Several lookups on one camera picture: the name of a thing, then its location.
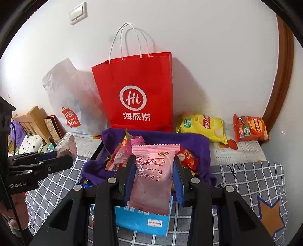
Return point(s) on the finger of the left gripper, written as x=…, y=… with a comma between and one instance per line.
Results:
x=30, y=158
x=47, y=166

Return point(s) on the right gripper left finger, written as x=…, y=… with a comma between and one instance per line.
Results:
x=68, y=223

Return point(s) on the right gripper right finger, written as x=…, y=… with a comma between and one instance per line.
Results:
x=237, y=223

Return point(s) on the white pink snack packet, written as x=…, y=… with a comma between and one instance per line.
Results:
x=67, y=146

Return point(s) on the blue cookie packet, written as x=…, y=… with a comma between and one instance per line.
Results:
x=86, y=183

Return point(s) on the red snack packet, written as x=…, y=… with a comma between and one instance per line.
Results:
x=187, y=159

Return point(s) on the light pink snack packet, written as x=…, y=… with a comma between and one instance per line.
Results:
x=154, y=177

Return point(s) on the pink yellow snack packet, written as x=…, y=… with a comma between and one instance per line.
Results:
x=123, y=151

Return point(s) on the person left hand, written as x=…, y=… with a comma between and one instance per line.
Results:
x=21, y=210

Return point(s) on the white dotted cloth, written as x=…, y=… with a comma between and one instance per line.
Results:
x=31, y=143

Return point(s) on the wooden chair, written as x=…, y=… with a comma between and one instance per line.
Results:
x=29, y=123

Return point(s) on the brown framed picture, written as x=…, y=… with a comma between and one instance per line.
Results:
x=55, y=128

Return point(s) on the grey checked blanket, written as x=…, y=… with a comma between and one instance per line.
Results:
x=261, y=184

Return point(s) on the blue tissue pack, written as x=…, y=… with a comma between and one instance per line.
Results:
x=143, y=222

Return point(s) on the white Miniso plastic bag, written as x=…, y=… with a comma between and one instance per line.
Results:
x=75, y=99

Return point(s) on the purple towel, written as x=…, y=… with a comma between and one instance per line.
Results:
x=197, y=144

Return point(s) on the orange chips bag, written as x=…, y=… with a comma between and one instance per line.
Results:
x=247, y=128

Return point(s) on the yellow chips bag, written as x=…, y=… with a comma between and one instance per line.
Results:
x=208, y=126

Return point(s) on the red paper shopping bag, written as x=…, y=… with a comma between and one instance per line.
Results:
x=137, y=91

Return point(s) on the white wall switch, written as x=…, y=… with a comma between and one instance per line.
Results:
x=78, y=13

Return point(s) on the brown door frame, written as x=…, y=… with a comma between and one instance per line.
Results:
x=283, y=74

